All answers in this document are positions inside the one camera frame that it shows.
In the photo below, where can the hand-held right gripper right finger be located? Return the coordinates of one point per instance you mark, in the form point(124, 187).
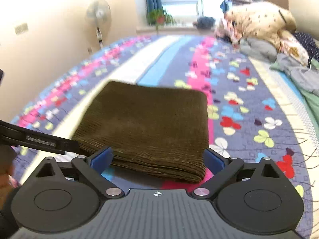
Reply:
point(214, 161)

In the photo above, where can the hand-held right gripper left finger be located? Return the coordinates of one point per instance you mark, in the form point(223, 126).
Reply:
point(102, 159)

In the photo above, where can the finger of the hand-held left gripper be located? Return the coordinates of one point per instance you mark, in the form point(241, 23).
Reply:
point(39, 139)

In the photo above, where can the butterfly print bed sheet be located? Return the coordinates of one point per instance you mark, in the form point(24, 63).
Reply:
point(249, 134)

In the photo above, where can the green garment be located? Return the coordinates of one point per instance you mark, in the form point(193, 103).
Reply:
point(312, 104)

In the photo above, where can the large bluish grey garment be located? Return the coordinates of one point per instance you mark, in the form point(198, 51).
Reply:
point(296, 72)

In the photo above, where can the dark blue bag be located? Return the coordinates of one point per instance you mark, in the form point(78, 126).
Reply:
point(204, 22)

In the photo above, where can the white standing fan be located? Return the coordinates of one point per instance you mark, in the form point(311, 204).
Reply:
point(98, 12)

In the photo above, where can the dark blue dotted pillow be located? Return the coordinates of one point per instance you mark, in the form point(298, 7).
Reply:
point(307, 42)

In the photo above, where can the potted green plant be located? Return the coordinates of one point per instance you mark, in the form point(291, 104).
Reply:
point(159, 17)

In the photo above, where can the wall outlet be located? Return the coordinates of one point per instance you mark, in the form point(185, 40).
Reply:
point(21, 28)

